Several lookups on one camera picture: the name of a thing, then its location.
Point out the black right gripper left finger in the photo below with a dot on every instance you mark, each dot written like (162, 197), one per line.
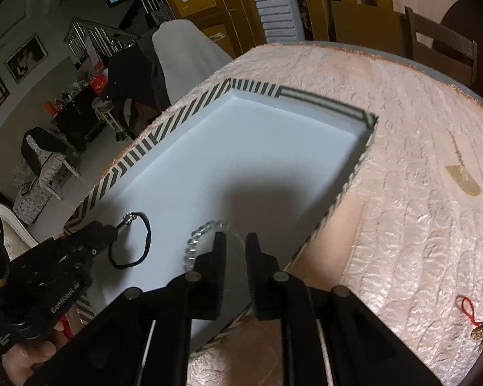
(198, 294)

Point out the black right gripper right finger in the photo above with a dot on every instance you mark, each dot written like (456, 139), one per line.
(275, 294)

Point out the striped white jewelry tray box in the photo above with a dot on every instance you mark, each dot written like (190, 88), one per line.
(243, 157)

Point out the left hand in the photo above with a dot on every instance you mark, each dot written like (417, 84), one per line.
(20, 360)

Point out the patterned white armchair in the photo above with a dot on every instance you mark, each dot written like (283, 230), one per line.
(46, 161)

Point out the gold fan pendant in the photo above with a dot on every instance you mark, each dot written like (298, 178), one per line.
(460, 175)

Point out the framed picture upper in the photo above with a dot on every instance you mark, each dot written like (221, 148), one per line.
(26, 58)

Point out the white covered chair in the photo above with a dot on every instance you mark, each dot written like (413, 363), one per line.
(187, 56)

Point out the metal stair railing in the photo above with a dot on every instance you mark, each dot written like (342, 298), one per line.
(106, 40)

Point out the dark wooden chair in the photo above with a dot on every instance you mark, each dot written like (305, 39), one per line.
(442, 49)

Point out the white louvered panel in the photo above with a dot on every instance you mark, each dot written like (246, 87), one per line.
(281, 21)

